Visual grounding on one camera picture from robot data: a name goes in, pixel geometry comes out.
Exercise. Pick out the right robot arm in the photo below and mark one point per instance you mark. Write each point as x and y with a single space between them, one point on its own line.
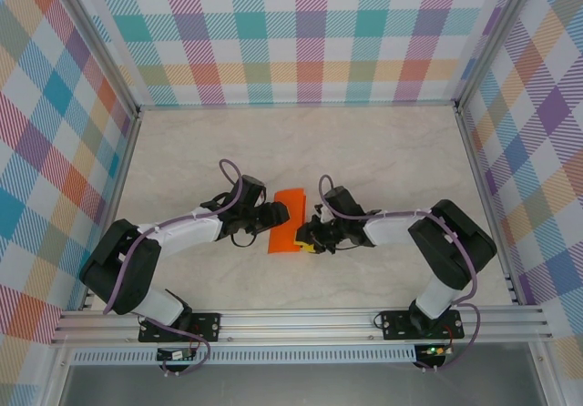
455 251

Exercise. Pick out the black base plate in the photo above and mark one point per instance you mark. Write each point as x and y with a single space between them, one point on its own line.
209 326
391 326

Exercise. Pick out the thin aluminium rear rail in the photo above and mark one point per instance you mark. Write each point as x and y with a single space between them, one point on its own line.
296 104

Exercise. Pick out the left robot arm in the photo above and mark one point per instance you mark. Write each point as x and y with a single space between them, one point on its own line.
118 265

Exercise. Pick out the orange paper sheet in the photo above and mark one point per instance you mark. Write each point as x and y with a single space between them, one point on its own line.
284 242

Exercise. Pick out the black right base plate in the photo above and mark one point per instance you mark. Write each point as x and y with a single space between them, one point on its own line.
391 326

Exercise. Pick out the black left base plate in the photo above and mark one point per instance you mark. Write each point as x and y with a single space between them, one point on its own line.
209 326

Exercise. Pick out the aluminium lower strut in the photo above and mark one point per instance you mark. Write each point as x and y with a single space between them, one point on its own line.
544 378
57 378

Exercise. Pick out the aluminium corner post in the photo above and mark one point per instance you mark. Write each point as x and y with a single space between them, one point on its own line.
95 46
498 42

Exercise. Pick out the wide aluminium mounting rail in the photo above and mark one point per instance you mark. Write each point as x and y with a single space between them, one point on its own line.
296 324

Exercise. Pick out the aluminium side rail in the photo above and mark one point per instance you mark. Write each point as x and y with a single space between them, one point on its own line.
119 187
483 187

